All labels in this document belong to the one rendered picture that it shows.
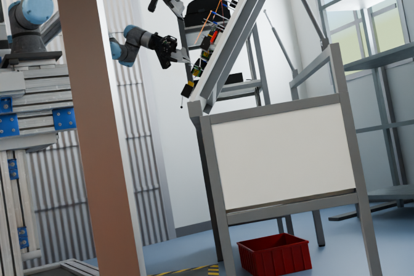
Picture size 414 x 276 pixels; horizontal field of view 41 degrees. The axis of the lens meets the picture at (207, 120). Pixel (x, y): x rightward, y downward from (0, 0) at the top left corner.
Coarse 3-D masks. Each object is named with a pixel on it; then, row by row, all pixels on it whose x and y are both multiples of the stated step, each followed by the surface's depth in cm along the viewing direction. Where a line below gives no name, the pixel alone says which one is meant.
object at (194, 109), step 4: (196, 100) 222; (188, 104) 222; (192, 104) 222; (196, 104) 222; (200, 104) 222; (188, 108) 222; (192, 108) 222; (196, 108) 222; (200, 108) 222; (192, 112) 222; (196, 112) 222; (200, 112) 222; (192, 116) 222; (196, 116) 222; (192, 120) 238; (196, 120) 242; (196, 124) 273; (200, 124) 279; (196, 128) 306; (200, 128) 314
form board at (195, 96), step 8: (240, 0) 224; (240, 8) 226; (232, 16) 224; (232, 24) 226; (224, 32) 224; (224, 40) 225; (216, 48) 223; (216, 56) 225; (208, 64) 223; (208, 72) 225; (200, 80) 222; (200, 88) 225; (192, 96) 222
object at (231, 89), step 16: (192, 32) 348; (208, 32) 367; (256, 32) 348; (192, 48) 403; (256, 48) 347; (192, 80) 346; (256, 80) 349; (224, 96) 399; (240, 96) 401; (208, 176) 342; (208, 192) 342; (240, 224) 341; (288, 224) 340
